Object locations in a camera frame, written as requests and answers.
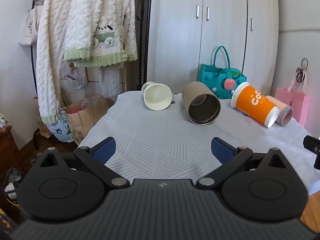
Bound white canvas tote bag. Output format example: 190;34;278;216
19;0;41;47

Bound black coat rack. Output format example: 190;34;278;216
29;0;44;153

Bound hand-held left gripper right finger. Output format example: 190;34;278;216
196;137;287;190

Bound white fluffy robe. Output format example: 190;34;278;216
36;0;75;140

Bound grey patterned tablecloth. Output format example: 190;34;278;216
77;90;320;196

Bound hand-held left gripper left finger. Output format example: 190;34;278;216
32;137;130;189

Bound pink gift bag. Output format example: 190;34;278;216
275;58;309;127

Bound white wardrobe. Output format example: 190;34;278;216
147;0;279;98

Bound teal felt handbag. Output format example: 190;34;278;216
197;46;247;100

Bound brown cardboard cup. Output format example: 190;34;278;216
182;81;222;126

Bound orange paper cup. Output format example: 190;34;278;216
231;82;280;128

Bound white fluffy pajama pants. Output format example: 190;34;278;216
86;64;126;98

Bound white paper cup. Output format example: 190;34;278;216
141;81;173;111

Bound pink paper cup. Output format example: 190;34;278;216
265;95;293;127

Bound blue patterned plastic bag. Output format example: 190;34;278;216
47;112;75;142

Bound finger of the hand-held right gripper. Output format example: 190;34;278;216
303;135;320;169

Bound grey printed garment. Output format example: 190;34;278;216
61;61;89;90

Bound brown wooden cabinet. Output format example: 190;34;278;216
0;124;26;227

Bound white pajama top green trim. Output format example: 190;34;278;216
63;0;138;68

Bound black tripod stand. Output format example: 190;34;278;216
136;0;153;92

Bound brown paper bag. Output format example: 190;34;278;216
65;96;112;146

